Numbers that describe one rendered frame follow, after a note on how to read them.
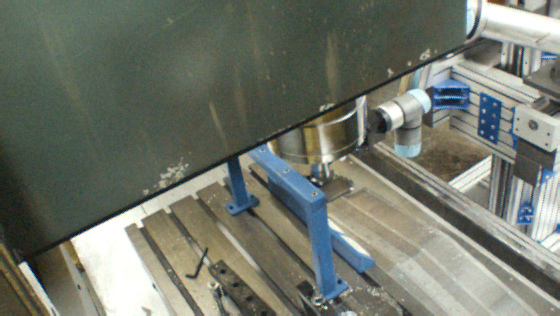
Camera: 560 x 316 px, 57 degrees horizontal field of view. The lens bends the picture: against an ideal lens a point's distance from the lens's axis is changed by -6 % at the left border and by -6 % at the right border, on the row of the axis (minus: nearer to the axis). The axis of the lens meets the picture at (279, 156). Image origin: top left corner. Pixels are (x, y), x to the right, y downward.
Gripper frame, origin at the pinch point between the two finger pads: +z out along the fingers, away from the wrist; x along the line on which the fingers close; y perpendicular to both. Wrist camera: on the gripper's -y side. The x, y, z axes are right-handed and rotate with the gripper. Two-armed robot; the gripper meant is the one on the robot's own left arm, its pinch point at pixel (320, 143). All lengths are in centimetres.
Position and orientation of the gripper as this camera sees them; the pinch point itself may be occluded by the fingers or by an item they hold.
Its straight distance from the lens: 136.3
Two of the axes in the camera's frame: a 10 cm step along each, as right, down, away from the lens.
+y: 1.4, 8.1, 5.7
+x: -5.3, -4.3, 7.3
